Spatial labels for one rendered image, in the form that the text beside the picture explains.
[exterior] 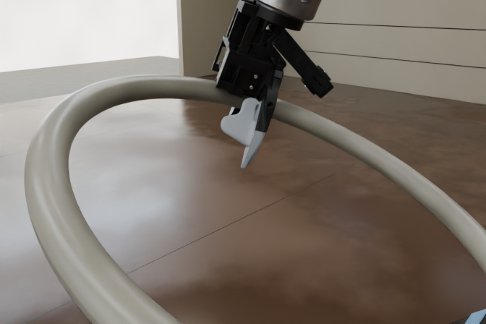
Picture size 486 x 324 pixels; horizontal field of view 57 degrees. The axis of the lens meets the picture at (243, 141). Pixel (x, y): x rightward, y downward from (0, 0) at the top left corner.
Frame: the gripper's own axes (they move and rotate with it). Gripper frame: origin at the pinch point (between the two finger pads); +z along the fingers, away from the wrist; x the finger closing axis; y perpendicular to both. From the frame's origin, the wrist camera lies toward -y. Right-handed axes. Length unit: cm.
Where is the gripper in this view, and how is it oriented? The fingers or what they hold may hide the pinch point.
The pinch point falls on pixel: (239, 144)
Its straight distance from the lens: 66.3
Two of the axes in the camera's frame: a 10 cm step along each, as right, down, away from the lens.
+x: 1.5, 4.8, -8.7
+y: -9.2, -2.5, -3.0
